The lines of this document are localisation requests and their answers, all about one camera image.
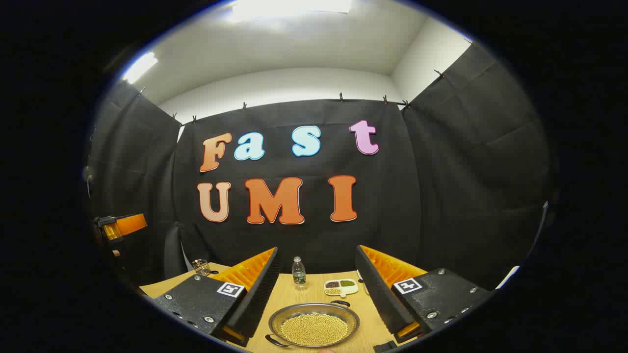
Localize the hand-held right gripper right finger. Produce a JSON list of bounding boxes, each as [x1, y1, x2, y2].
[[355, 245, 494, 344]]

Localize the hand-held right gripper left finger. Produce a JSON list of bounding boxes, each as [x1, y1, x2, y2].
[[153, 247, 283, 348]]

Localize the steel pot with black handles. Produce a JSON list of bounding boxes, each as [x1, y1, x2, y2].
[[265, 300, 361, 349]]

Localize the pile of soybeans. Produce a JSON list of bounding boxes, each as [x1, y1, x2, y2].
[[281, 314, 349, 346]]

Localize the white divided dish of beans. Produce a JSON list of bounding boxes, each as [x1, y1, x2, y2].
[[324, 278, 359, 298]]

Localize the clear plastic water bottle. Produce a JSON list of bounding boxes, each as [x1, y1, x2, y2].
[[292, 256, 307, 291]]

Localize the black backdrop cloth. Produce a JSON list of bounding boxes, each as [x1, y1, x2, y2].
[[83, 42, 557, 295]]

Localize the ceiling light panel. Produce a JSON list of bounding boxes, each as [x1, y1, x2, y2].
[[230, 0, 352, 23], [122, 52, 158, 84]]

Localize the row of black cloth clips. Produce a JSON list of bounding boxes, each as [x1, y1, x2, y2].
[[139, 69, 445, 123]]

